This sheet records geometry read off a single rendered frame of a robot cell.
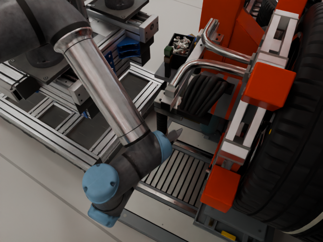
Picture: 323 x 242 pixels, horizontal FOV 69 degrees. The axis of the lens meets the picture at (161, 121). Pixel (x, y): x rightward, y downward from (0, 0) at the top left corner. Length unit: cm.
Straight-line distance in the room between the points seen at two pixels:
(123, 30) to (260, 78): 97
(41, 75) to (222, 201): 80
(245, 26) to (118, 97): 83
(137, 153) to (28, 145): 145
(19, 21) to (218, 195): 57
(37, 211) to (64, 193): 17
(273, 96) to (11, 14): 51
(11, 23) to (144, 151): 36
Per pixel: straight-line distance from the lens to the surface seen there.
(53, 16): 56
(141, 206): 144
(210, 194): 62
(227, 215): 132
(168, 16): 285
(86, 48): 55
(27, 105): 186
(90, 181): 51
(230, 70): 71
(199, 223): 134
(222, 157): 62
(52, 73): 103
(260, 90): 49
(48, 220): 164
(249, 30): 123
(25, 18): 55
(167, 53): 132
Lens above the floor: 147
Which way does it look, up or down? 55 degrees down
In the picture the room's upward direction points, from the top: straight up
